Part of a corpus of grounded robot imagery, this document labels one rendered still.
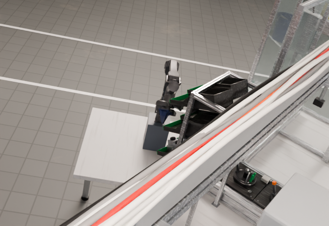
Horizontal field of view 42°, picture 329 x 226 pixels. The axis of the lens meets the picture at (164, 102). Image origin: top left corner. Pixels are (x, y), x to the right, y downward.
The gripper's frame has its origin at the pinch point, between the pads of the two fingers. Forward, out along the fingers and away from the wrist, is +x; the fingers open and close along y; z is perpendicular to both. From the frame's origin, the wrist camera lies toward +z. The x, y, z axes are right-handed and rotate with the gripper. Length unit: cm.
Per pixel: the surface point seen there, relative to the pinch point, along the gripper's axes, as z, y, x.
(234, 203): 39, 41, 32
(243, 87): 41.6, -17.4, -17.3
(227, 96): 37.9, -28.6, -8.0
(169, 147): 6.1, 2.8, 14.7
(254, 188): 47, 48, 21
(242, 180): 40, 45, 18
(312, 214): 81, -102, 40
